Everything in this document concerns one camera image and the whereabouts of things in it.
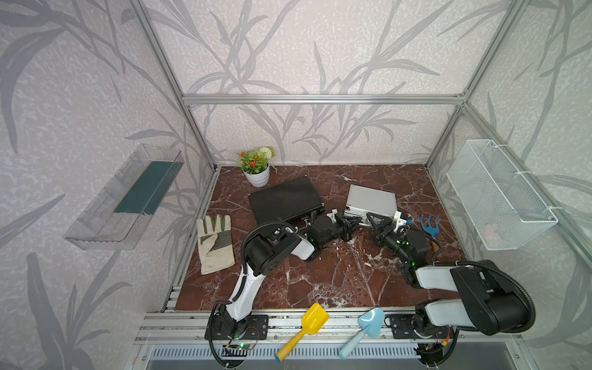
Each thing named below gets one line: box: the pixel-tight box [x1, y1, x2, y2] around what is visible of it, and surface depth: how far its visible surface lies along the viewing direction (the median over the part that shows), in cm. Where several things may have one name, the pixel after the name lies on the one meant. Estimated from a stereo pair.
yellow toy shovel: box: [275, 302, 330, 362], surface depth 76 cm
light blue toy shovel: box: [338, 307, 385, 360], surface depth 76 cm
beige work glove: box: [196, 214, 236, 276], surface depth 95 cm
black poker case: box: [248, 175, 326, 224], surface depth 102 cm
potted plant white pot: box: [236, 146, 276, 189], surface depth 106 cm
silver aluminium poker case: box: [344, 184, 398, 227], surface depth 98 cm
